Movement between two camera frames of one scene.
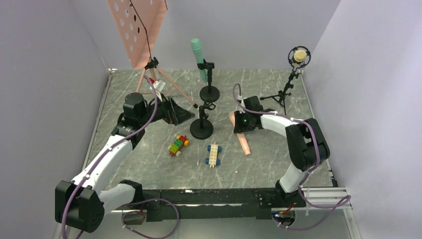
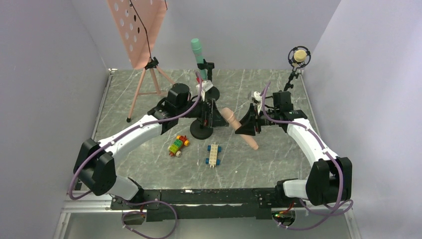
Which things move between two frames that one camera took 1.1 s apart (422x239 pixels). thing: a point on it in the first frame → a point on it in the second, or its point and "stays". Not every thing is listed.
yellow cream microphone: [300, 55] stays
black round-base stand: [202, 128] stays
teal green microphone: [197, 49] stays
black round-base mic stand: [209, 93] stays
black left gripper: [169, 110] → [208, 114]
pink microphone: [241, 136] → [235, 125]
